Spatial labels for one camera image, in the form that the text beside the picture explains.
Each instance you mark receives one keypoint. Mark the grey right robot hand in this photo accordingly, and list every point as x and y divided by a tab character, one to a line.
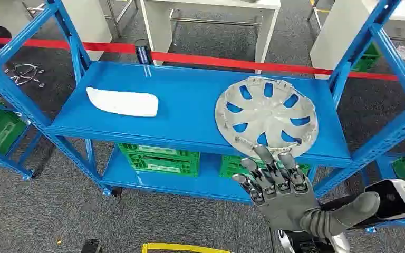
286	206

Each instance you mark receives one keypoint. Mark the silver plastic hubcap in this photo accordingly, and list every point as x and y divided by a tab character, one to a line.
269	117

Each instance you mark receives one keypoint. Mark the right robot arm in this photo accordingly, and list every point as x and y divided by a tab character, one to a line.
338	245

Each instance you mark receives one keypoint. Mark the yellow floor tape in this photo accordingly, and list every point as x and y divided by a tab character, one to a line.
174	248

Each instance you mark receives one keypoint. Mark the red barrier belt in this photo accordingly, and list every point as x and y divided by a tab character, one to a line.
206	60

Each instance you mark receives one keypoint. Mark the white table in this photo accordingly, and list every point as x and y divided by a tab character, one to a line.
160	28
87	24
331	38

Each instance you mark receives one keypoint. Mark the clear plastic bag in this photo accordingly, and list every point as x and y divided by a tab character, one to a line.
404	53

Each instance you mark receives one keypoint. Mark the white curved plastic panel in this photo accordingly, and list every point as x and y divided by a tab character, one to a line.
122	103

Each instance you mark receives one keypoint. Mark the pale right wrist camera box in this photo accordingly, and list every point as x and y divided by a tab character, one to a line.
398	199

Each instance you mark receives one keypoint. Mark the black barrier post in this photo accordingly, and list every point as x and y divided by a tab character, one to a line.
143	52

